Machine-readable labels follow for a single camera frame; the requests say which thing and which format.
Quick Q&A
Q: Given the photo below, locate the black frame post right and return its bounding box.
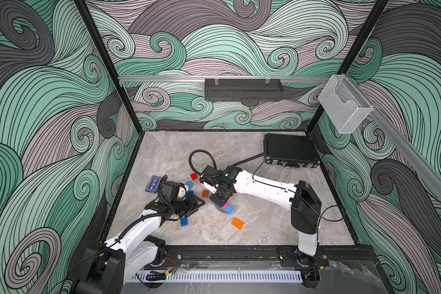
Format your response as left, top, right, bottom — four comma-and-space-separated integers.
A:
306, 0, 389, 137

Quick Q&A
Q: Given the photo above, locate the black frame post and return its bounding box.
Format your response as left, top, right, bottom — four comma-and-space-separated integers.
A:
306, 0, 389, 137
74, 0, 145, 137

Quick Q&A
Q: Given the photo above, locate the aluminium rail wall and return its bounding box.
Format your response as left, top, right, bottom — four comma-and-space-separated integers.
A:
118, 75, 330, 84
352, 80, 441, 202

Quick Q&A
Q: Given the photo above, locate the blue card tag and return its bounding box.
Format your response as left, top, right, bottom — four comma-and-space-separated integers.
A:
145, 176, 162, 194

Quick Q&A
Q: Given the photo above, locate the white slotted cable duct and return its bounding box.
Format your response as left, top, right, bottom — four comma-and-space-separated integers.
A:
126, 270, 303, 284

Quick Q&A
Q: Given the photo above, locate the black perforated wall tray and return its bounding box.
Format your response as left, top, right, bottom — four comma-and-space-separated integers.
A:
205, 79, 284, 105

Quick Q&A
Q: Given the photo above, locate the aluminium rail right wall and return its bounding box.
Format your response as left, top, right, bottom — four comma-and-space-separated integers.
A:
352, 80, 441, 202

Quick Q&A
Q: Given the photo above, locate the black case on table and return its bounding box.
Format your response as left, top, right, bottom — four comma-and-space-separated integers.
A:
263, 134, 320, 168

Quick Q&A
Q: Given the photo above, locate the black frame post left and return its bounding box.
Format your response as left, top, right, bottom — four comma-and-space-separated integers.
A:
74, 0, 145, 137

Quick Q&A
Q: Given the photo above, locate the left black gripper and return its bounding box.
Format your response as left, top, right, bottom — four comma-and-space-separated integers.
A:
169, 194, 204, 218

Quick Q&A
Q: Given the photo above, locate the blue small lego brick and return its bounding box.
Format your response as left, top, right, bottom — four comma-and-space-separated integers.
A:
180, 218, 189, 227

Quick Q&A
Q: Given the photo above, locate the light blue brick left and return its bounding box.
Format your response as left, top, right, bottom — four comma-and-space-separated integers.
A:
186, 181, 194, 191

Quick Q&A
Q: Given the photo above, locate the aluminium rail back wall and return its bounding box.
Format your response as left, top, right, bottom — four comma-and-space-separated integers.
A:
118, 75, 330, 84

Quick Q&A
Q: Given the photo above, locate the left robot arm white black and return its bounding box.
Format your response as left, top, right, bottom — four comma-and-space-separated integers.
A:
69, 193, 205, 294

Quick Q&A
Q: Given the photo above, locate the clear plastic wall bin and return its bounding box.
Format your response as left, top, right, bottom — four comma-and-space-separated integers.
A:
318, 74, 374, 134

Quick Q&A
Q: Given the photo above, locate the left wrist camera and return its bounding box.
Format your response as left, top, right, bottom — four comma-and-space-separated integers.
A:
158, 181, 187, 203

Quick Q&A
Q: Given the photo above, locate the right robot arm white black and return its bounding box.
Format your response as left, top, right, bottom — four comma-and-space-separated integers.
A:
200, 165, 322, 260

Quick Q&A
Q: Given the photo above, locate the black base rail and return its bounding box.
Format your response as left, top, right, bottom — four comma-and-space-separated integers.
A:
165, 245, 376, 268

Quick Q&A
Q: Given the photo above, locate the orange lego brick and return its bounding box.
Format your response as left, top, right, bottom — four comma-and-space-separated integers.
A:
232, 218, 245, 230

